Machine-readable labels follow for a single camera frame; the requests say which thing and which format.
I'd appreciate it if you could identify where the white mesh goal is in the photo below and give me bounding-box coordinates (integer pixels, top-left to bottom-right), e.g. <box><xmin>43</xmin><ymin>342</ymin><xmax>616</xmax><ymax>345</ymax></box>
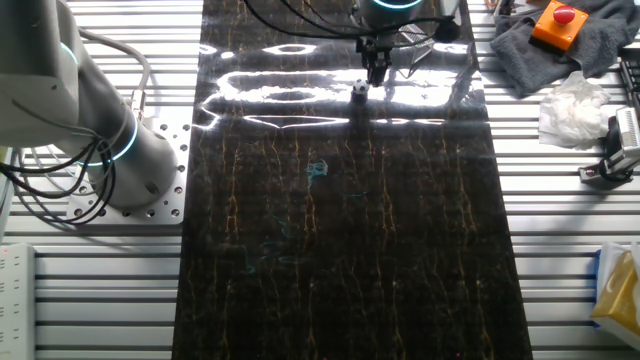
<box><xmin>397</xmin><ymin>22</ymin><xmax>436</xmax><ymax>66</ymax></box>

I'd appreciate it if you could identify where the white blue tissue pack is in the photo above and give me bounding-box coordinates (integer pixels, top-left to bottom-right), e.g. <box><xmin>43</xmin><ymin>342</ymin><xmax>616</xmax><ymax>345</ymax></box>
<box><xmin>592</xmin><ymin>241</ymin><xmax>640</xmax><ymax>337</ymax></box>

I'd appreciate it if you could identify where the crumpled white tissue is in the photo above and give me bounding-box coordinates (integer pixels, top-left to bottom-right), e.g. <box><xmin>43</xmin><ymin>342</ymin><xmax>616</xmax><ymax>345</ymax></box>
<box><xmin>537</xmin><ymin>69</ymin><xmax>626</xmax><ymax>150</ymax></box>

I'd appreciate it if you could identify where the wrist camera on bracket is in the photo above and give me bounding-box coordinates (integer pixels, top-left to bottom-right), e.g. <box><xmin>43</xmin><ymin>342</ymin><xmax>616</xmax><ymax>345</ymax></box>
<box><xmin>432</xmin><ymin>0</ymin><xmax>462</xmax><ymax>45</ymax></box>

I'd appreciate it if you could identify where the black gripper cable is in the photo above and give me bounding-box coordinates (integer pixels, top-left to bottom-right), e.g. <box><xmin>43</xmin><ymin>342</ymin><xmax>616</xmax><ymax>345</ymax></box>
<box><xmin>242</xmin><ymin>0</ymin><xmax>364</xmax><ymax>41</ymax></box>

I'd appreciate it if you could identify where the grey towel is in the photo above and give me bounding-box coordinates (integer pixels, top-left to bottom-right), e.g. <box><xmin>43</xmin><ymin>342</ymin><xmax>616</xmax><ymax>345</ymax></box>
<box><xmin>489</xmin><ymin>0</ymin><xmax>640</xmax><ymax>99</ymax></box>

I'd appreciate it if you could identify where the yellow tissue pack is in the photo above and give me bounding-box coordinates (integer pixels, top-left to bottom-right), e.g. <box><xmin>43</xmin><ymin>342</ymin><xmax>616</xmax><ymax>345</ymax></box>
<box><xmin>590</xmin><ymin>249</ymin><xmax>640</xmax><ymax>326</ymax></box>

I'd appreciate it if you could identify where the grey cable with metal connector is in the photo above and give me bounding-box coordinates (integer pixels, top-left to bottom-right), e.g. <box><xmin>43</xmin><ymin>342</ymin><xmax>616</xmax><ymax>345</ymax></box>
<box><xmin>77</xmin><ymin>27</ymin><xmax>152</xmax><ymax>121</ymax></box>

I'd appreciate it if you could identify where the white power strip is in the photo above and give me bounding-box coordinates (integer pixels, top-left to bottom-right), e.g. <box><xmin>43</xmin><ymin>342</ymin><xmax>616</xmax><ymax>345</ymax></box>
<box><xmin>0</xmin><ymin>243</ymin><xmax>37</xmax><ymax>360</ymax></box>

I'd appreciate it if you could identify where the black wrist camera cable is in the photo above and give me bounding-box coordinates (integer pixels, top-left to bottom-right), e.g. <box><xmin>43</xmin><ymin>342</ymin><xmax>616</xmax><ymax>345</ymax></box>
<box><xmin>279</xmin><ymin>0</ymin><xmax>449</xmax><ymax>40</ymax></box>

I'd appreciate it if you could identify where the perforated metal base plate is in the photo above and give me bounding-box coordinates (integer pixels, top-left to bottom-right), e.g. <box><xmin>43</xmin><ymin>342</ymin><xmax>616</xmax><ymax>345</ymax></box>
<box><xmin>66</xmin><ymin>117</ymin><xmax>192</xmax><ymax>226</ymax></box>

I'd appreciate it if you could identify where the orange emergency stop button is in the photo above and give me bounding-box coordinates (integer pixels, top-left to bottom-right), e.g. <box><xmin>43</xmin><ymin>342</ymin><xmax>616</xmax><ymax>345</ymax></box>
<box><xmin>528</xmin><ymin>0</ymin><xmax>590</xmax><ymax>55</ymax></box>

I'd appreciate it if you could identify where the black keyboard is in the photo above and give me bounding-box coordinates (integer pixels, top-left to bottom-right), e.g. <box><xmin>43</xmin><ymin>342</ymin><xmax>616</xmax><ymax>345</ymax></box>
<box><xmin>618</xmin><ymin>42</ymin><xmax>640</xmax><ymax>109</ymax></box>

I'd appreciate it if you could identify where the black cable bundle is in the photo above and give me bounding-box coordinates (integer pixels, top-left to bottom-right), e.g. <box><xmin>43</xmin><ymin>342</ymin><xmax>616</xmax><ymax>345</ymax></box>
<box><xmin>0</xmin><ymin>142</ymin><xmax>117</xmax><ymax>229</ymax></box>

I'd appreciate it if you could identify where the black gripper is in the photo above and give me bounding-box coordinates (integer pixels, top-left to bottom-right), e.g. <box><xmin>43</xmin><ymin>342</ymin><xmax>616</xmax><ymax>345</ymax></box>
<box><xmin>354</xmin><ymin>33</ymin><xmax>394</xmax><ymax>87</ymax></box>

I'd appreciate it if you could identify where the black gold-veined marble mat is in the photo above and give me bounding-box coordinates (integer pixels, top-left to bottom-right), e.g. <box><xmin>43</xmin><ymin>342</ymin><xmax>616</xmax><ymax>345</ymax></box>
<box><xmin>172</xmin><ymin>0</ymin><xmax>534</xmax><ymax>360</ymax></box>

